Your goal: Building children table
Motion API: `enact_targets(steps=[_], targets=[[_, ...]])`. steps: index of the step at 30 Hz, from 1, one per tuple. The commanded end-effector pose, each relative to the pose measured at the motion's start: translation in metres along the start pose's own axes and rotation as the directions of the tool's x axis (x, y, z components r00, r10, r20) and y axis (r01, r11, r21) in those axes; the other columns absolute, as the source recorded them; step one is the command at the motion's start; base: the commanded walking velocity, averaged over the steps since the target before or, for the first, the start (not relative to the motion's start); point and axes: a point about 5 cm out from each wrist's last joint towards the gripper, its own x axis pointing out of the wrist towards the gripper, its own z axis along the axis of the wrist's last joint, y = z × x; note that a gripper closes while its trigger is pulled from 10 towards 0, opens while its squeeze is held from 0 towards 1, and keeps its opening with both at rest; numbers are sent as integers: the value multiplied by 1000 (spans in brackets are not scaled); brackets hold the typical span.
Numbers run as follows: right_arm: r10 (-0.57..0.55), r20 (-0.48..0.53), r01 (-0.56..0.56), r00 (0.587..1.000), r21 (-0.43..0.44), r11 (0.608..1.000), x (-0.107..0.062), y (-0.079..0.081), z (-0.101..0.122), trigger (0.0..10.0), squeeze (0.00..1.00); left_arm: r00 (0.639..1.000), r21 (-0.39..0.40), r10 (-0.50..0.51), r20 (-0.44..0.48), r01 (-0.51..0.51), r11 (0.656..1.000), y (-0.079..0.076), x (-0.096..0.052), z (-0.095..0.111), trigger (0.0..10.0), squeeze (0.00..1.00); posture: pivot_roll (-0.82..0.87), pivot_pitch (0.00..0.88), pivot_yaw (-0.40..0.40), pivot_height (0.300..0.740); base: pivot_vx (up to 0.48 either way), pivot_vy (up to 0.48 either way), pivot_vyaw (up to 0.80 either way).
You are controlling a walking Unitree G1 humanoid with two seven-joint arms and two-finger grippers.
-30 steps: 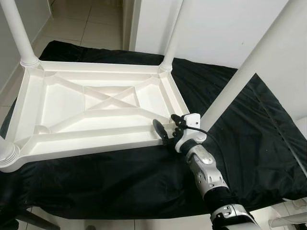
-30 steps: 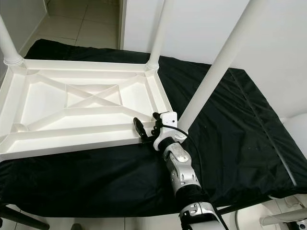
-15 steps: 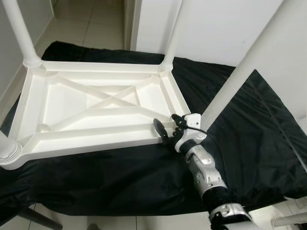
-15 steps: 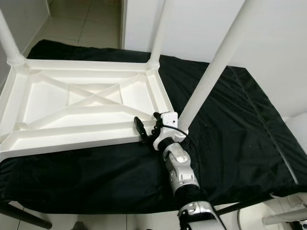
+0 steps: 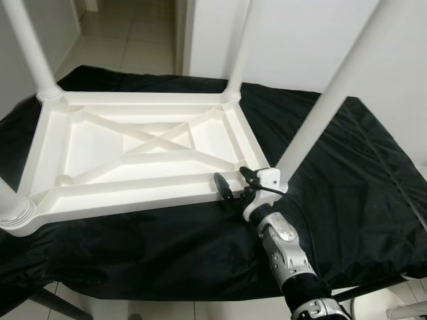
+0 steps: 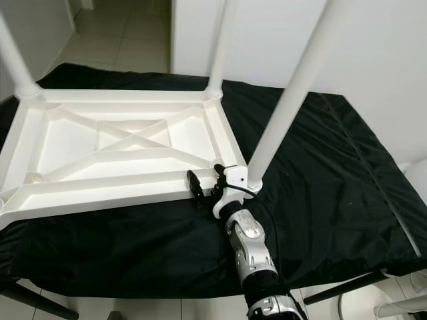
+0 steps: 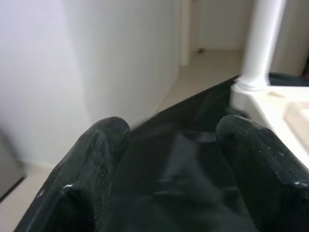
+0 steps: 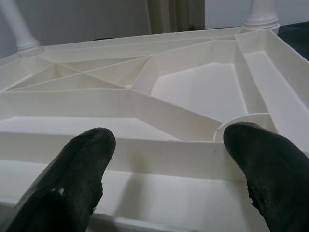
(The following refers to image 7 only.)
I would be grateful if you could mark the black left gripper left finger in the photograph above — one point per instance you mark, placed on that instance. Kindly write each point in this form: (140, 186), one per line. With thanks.
(79, 183)

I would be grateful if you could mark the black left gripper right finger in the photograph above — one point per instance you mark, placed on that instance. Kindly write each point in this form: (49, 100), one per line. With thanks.
(265, 174)

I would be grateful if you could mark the white plastic table top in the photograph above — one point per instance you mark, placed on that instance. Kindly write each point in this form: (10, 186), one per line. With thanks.
(277, 113)

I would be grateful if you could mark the white plastic table leg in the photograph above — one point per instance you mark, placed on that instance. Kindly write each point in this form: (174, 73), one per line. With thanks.
(262, 41)

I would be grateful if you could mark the black cloth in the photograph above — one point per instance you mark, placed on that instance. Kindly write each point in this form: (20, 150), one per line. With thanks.
(173, 157)

